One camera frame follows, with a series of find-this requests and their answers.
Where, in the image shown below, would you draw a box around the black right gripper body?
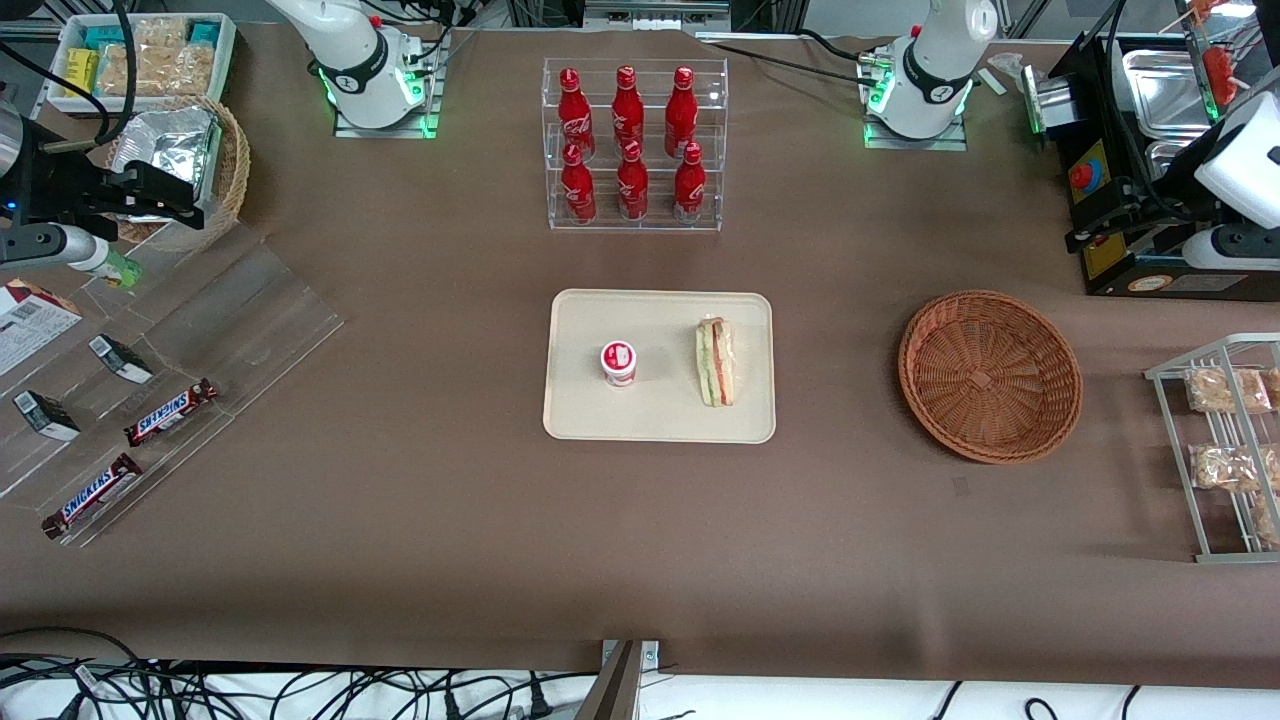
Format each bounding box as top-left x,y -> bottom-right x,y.
18,148 -> 119,225

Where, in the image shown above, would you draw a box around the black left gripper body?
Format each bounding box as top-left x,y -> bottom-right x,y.
1120,150 -> 1206,237

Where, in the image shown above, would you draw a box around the triangle sandwich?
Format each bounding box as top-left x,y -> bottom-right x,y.
696,316 -> 737,408

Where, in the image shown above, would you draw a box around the light tan wicker basket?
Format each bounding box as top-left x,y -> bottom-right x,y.
103,95 -> 251,253

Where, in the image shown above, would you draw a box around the round brown wicker basket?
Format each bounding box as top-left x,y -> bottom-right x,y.
897,290 -> 1084,465

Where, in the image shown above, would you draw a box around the beige rectangular tray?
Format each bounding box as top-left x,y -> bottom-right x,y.
542,289 -> 777,445

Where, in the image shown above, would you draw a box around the small stainless steel pan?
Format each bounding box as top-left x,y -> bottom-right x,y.
1145,140 -> 1201,173

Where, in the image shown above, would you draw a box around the silver foil packet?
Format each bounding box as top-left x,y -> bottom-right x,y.
110,105 -> 223,223

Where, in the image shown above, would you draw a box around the black counter machine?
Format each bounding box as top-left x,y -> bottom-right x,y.
1040,30 -> 1280,299

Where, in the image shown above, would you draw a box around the green white capped bottle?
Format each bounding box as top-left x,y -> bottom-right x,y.
75,240 -> 143,291

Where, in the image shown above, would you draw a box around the large stainless steel pan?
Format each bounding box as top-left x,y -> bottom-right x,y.
1122,48 -> 1217,141

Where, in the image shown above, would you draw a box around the small metal box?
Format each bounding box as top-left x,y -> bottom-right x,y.
1020,65 -> 1077,137

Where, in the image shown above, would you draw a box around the small yellow box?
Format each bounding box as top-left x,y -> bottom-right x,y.
64,48 -> 101,99

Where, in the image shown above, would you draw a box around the clear acrylic stepped stand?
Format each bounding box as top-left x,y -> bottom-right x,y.
0,222 -> 347,549

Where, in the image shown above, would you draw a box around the red white printed box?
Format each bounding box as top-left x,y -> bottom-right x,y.
0,278 -> 84,377

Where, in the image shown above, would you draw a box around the red sausage skewer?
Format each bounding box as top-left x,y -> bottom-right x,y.
1202,45 -> 1234,103

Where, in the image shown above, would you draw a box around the white plastic bin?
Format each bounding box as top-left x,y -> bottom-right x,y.
46,12 -> 238,119

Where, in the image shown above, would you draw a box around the small dark green box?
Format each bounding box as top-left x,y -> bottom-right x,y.
88,334 -> 154,385
13,390 -> 81,443

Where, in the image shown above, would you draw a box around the clear plastic wrapper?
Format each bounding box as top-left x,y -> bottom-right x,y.
984,52 -> 1031,97

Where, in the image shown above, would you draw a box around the Snickers chocolate bar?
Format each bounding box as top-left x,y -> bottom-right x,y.
41,453 -> 144,541
123,378 -> 219,448

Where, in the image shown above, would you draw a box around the red cola bottle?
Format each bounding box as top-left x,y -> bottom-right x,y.
673,142 -> 707,224
616,140 -> 649,221
557,67 -> 597,161
560,142 -> 598,224
611,65 -> 646,159
664,66 -> 699,159

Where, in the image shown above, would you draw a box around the clear acrylic bottle rack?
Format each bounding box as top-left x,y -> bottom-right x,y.
542,57 -> 729,233

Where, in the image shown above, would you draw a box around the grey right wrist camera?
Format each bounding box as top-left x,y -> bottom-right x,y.
0,224 -> 111,273

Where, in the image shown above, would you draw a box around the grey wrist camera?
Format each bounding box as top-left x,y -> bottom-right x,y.
0,224 -> 111,273
1180,224 -> 1280,273

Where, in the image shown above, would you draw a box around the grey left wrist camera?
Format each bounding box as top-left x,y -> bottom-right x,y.
1180,224 -> 1280,273

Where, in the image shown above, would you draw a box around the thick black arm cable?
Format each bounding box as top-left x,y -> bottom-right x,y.
0,0 -> 139,146

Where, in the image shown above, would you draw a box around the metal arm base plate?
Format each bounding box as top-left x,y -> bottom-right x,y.
862,40 -> 970,152
333,30 -> 443,140

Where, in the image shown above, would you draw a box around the grey wire rack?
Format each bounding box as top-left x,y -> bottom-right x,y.
1144,333 -> 1280,564

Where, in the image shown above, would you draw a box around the long black table cable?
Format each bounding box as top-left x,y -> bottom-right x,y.
698,28 -> 886,89

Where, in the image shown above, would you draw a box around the tangled black cables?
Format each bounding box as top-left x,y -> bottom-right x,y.
0,627 -> 601,720

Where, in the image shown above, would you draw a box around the aluminium frame structure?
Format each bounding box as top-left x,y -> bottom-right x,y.
505,0 -> 806,33

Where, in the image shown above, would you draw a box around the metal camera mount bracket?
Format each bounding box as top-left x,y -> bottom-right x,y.
575,640 -> 662,720

